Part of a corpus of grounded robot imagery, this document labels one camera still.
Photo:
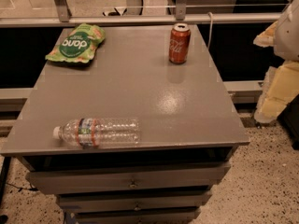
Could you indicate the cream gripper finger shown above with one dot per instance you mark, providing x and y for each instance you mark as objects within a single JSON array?
[
  {"x": 280, "y": 87},
  {"x": 266, "y": 38}
]

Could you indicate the clear plastic water bottle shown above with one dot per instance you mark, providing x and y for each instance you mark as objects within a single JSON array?
[{"x": 93, "y": 132}]

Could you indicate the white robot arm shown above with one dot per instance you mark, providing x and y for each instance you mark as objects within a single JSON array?
[{"x": 286, "y": 40}]

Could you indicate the orange soda can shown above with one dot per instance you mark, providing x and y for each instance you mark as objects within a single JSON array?
[{"x": 179, "y": 43}]

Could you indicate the grey drawer cabinet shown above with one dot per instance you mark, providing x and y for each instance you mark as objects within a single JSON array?
[{"x": 188, "y": 130}]

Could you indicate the green snack bag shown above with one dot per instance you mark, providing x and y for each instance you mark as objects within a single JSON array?
[{"x": 80, "y": 46}]

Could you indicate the grey metal railing frame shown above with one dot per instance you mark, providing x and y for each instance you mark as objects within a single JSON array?
[{"x": 70, "y": 13}]

